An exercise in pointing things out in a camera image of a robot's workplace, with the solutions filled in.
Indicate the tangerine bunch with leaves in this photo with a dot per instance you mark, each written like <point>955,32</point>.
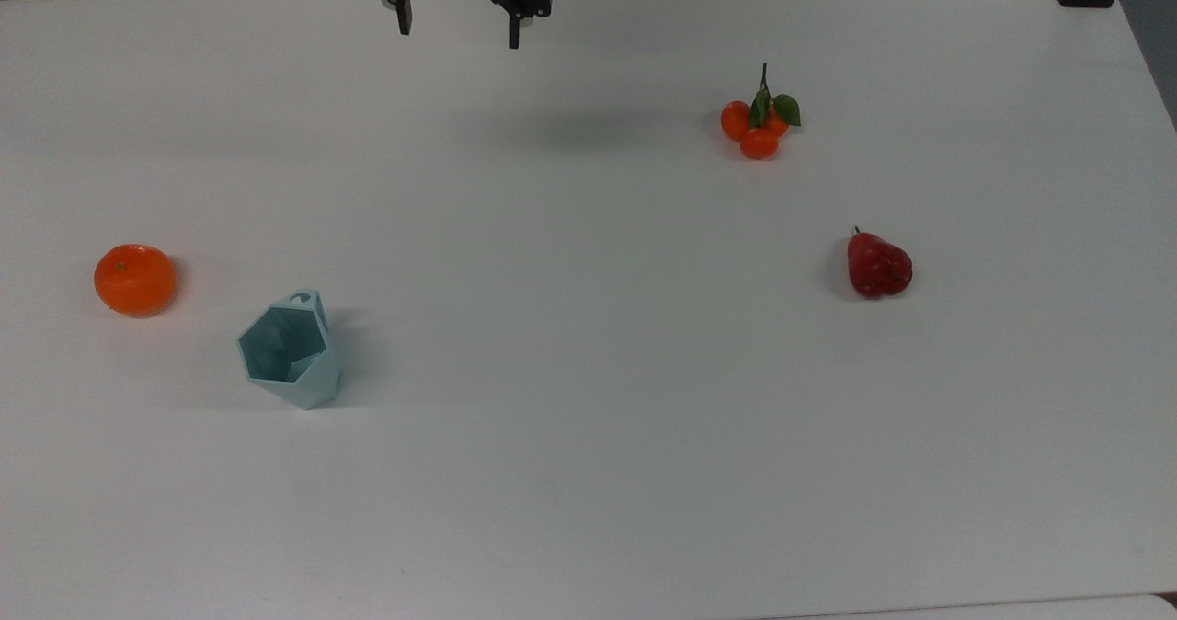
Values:
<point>759,128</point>

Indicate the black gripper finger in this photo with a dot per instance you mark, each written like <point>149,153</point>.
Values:
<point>404,17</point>
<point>515,33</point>

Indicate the light blue faceted mug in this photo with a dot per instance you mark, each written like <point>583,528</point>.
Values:
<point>294,358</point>

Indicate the large orange fruit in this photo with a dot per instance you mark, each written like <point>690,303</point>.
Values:
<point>134,280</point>

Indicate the red wax apple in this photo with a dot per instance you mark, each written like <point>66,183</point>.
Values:
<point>878,269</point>

